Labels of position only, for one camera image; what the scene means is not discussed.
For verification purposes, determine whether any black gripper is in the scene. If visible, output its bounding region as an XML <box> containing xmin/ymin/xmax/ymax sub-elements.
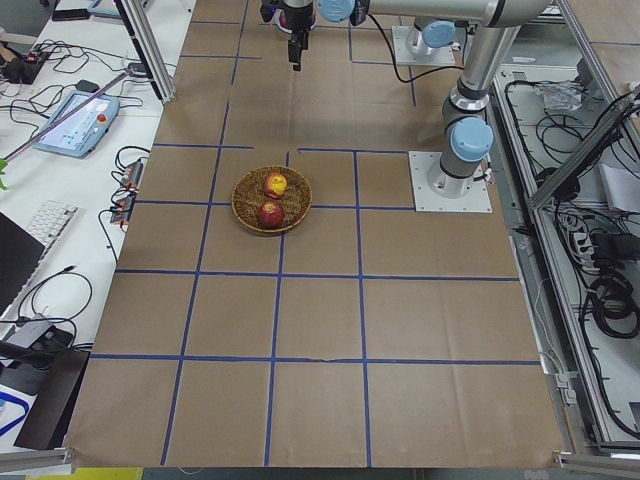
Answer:
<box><xmin>279</xmin><ymin>0</ymin><xmax>316</xmax><ymax>72</ymax></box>

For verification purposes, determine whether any yellow-red apple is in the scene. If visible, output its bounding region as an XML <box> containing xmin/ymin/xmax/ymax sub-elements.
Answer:
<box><xmin>263</xmin><ymin>172</ymin><xmax>288</xmax><ymax>199</ymax></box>

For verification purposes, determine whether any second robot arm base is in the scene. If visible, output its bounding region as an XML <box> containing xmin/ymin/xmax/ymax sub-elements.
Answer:
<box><xmin>392</xmin><ymin>17</ymin><xmax>456</xmax><ymax>67</ymax></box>

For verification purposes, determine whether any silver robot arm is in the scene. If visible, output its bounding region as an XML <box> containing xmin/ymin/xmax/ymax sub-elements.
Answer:
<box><xmin>260</xmin><ymin>1</ymin><xmax>550</xmax><ymax>199</ymax></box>

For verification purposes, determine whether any woven wicker basket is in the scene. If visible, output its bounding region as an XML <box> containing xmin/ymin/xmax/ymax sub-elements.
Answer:
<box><xmin>231</xmin><ymin>165</ymin><xmax>312</xmax><ymax>235</ymax></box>

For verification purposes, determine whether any dark red apple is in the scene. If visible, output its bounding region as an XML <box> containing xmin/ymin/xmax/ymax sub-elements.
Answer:
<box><xmin>258</xmin><ymin>201</ymin><xmax>285</xmax><ymax>229</ymax></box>

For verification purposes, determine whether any metal rod green tip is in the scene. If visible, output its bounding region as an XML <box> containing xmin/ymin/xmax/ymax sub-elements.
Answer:
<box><xmin>1</xmin><ymin>68</ymin><xmax>132</xmax><ymax>167</ymax></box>

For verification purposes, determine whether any blue teach pendant tablet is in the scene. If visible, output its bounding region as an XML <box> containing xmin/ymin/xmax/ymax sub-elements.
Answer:
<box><xmin>34</xmin><ymin>95</ymin><xmax>120</xmax><ymax>158</ymax></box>

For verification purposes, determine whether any white keyboard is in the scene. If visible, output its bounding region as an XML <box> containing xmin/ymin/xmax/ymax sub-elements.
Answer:
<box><xmin>25</xmin><ymin>200</ymin><xmax>80</xmax><ymax>262</ymax></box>

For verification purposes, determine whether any black laptop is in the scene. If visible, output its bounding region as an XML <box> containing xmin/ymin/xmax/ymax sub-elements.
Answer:
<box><xmin>0</xmin><ymin>214</ymin><xmax>45</xmax><ymax>315</ymax></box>

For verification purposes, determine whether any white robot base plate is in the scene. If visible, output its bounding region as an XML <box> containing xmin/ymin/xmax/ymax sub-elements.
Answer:
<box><xmin>408</xmin><ymin>151</ymin><xmax>493</xmax><ymax>214</ymax></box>

